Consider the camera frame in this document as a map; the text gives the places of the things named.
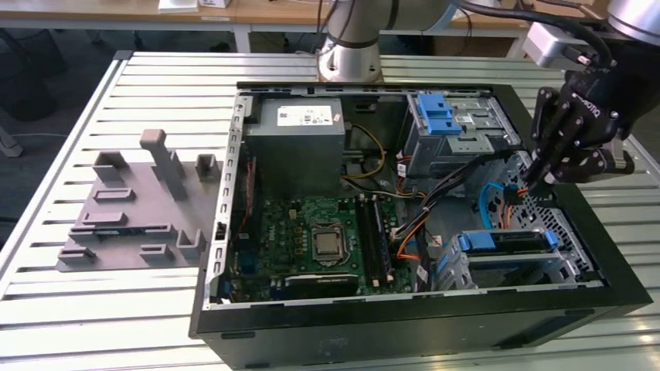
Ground green motherboard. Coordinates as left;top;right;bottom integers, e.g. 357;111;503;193
258;195;415;301

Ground red black twisted wire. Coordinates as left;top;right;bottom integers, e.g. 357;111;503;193
235;158;258;243

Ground black sleeved wire bundle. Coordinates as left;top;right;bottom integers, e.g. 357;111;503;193
390;152;517;248

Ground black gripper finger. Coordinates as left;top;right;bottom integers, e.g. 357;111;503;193
531;111;638;199
519;87;575;187

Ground CPU socket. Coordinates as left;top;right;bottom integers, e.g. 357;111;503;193
307;222;349;268

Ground grey power supply unit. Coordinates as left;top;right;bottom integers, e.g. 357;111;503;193
245;96;349;199

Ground metal disk bay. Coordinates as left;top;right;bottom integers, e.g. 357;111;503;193
438;230;587;291

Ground black camera cable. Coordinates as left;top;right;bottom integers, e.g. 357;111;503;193
457;0;618;69

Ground metal drive cage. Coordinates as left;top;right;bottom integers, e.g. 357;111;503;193
403;92;521;179

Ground silver CPU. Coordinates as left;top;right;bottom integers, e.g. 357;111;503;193
314;231;343;257

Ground wooden desk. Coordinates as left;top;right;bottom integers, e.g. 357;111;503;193
0;0;533;55

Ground grey parts rack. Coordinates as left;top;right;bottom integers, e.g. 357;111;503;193
55;129;230;274

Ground blue plastic drive bracket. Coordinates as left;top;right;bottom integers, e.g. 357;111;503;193
418;94;458;136

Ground yellow wire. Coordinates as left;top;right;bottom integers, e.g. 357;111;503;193
342;123;389;181

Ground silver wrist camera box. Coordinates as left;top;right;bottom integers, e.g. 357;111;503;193
522;21;586;71

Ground orange black power wire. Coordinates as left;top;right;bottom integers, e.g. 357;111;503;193
499;184;533;233

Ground blue data wire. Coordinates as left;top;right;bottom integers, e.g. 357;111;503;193
479;181;505;233

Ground hard disk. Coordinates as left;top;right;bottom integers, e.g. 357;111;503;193
458;230;559;257

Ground black RAM slot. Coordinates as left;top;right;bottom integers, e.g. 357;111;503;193
357;196;374;287
365;196;382;287

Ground black PC case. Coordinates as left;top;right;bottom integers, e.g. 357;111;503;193
189;80;654;370

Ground orange wire bundle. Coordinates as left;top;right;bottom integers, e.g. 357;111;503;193
395;227;431;264

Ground black graphics card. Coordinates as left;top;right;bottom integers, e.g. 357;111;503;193
283;273;361;299

